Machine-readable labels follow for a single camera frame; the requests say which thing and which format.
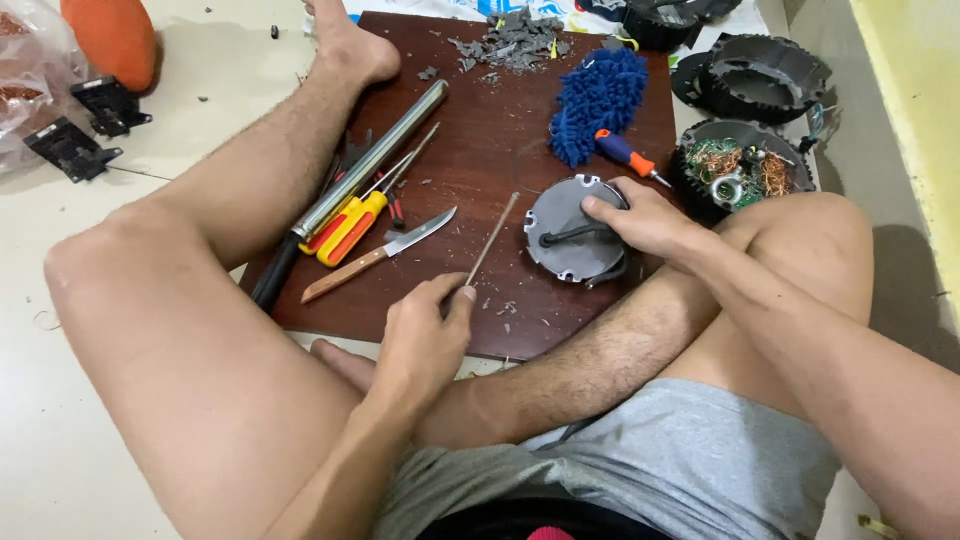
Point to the person's left hand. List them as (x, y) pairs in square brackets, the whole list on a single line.
[(420, 345)]

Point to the person's right hand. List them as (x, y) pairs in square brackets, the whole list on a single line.
[(652, 221)]

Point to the grey round motor cover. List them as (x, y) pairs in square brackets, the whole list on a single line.
[(566, 217)]

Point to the thin metal rod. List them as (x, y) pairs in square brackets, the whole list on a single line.
[(493, 236)]

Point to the blue orange screwdriver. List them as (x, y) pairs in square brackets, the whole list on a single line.
[(621, 151)]

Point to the person's right leg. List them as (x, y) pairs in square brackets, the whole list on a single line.
[(637, 337)]

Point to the person's leg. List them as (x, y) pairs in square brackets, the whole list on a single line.
[(637, 337), (202, 300)]

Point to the yellow red screwdriver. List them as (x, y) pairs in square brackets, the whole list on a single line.
[(330, 229), (352, 232)]

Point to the blue microfibre duster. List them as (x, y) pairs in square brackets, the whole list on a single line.
[(596, 101)]

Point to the steel pipe with black grip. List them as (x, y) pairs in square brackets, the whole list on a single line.
[(360, 172)]

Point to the brown wooden board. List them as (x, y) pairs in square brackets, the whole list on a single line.
[(487, 142)]

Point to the black toothed housing part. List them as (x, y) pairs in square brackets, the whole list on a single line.
[(660, 22)]

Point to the black garment with pink print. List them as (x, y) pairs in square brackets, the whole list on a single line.
[(525, 519)]

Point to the empty black round housing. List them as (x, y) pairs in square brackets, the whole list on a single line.
[(795, 71)]

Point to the person's left leg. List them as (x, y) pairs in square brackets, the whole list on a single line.
[(202, 300)]

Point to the pile of grey plastic scraps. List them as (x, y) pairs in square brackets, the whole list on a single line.
[(517, 37)]

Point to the grey shorts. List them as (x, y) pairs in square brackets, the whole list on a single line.
[(675, 465)]

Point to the small yellow object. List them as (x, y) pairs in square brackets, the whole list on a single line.
[(876, 526)]

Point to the orange cushion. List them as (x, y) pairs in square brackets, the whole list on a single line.
[(112, 37)]

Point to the clear plastic bag with copper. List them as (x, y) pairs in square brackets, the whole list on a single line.
[(30, 67)]

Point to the black metal bracket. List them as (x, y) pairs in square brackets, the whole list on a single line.
[(109, 105), (71, 148)]

